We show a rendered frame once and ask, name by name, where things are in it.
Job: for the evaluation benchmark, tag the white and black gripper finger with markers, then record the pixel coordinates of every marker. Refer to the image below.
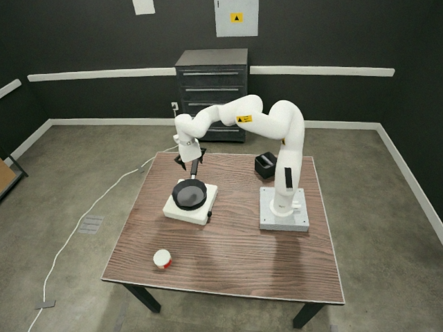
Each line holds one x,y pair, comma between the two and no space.
180,161
202,153

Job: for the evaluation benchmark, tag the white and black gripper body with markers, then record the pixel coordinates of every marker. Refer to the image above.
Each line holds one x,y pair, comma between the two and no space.
190,152

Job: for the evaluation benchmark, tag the black rectangular box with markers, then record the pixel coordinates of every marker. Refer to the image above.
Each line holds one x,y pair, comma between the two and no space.
267,160

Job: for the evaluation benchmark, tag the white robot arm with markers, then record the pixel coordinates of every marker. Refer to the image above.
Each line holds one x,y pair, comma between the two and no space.
275,126

